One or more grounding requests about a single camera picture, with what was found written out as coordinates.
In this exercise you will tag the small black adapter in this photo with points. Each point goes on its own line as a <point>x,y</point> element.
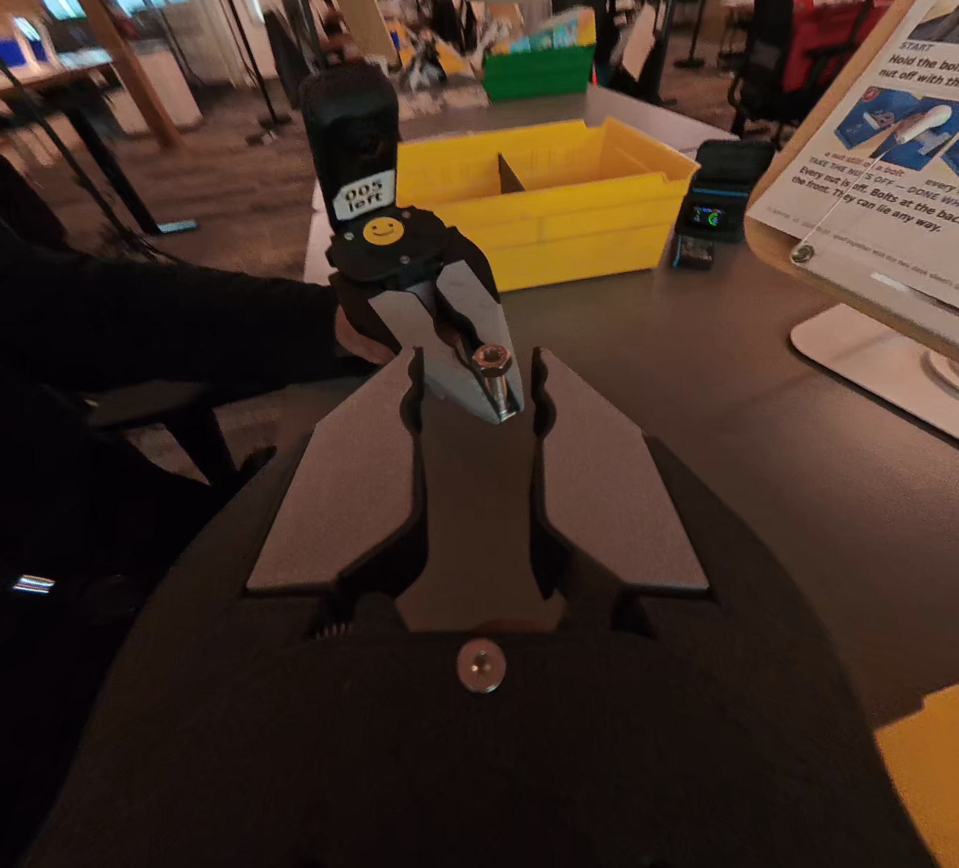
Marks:
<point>693,254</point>

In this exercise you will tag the black tripod stand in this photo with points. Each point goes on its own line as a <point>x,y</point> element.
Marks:
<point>232,21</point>

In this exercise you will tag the printed instruction sheet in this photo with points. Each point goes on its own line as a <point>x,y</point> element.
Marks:
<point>884,209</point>

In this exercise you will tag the person's left hand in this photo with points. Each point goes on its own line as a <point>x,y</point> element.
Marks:
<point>359,345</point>

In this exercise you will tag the white pedestal cabinet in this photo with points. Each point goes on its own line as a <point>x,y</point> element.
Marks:
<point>165,89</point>

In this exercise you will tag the small striped reflective tag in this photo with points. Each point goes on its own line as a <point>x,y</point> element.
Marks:
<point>34,583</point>

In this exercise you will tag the tall black desk chair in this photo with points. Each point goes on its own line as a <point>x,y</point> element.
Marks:
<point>768,21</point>

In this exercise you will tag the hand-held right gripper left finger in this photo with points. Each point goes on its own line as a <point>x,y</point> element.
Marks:
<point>337,501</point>

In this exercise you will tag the yellow open bin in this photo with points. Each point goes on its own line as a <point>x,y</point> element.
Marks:
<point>925,770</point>

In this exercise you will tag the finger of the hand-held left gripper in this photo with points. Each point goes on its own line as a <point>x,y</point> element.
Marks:
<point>404,321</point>
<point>476,306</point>

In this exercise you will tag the person's dark clothing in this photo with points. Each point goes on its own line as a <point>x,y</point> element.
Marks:
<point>75,658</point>

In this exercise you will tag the yellow divided bin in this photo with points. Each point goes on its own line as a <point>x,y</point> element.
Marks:
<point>584,231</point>

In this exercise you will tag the green plastic bin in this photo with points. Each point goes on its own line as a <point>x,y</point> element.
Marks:
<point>539,78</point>

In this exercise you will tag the dark power station with display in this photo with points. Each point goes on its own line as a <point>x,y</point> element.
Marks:
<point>730,171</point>

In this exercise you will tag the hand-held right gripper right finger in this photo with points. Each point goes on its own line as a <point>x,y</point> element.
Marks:
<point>614,501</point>

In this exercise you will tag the person's left forearm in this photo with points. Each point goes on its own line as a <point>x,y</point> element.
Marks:
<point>187,328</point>

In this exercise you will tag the steel bolt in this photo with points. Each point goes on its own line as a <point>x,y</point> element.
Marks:
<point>492,358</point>

